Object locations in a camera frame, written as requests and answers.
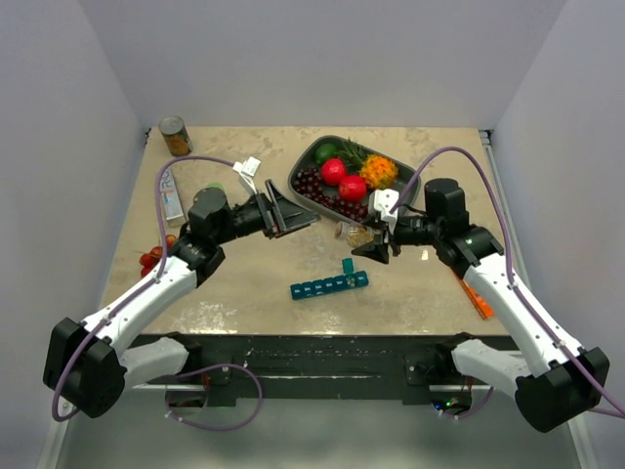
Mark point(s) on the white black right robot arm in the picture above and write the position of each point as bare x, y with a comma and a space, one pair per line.
555, 378

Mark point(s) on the clear pill bottle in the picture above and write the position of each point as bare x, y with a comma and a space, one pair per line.
354, 234

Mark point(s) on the tin food can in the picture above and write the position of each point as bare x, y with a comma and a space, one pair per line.
175, 135

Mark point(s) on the teal weekly pill organizer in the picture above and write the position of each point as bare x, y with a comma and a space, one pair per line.
349, 279

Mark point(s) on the red cherry cluster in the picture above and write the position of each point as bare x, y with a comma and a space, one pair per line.
149, 260

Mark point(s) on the green cylindrical bottle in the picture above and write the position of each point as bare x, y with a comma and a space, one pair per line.
215, 185

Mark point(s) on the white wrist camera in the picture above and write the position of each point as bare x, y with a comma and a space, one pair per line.
246, 171
381, 204

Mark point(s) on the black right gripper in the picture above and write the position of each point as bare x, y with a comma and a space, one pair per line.
377, 251

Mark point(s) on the silver toothpaste box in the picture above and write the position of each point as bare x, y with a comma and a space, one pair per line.
169, 207

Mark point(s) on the red pomegranate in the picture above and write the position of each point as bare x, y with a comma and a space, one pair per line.
333, 171
352, 188

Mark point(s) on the red pomegranate left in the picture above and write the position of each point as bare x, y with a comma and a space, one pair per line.
333, 171

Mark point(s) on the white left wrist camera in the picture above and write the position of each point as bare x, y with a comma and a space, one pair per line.
246, 171

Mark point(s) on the orange cardboard box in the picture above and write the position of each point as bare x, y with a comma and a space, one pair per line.
483, 309

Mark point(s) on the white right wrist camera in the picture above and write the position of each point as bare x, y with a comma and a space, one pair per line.
381, 204

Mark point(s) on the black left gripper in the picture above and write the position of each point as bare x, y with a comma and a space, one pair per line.
289, 215

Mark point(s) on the black table front rail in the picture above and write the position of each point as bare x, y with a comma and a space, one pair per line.
311, 367

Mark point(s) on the red pomegranate right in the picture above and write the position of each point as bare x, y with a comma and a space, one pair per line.
352, 188

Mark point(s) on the orange pineapple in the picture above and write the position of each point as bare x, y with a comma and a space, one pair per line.
378, 172

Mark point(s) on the dark red grape bunch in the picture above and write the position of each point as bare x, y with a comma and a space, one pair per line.
310, 190

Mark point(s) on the green lime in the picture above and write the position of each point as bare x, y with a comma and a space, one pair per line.
324, 152

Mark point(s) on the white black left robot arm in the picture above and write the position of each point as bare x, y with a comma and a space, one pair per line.
91, 363

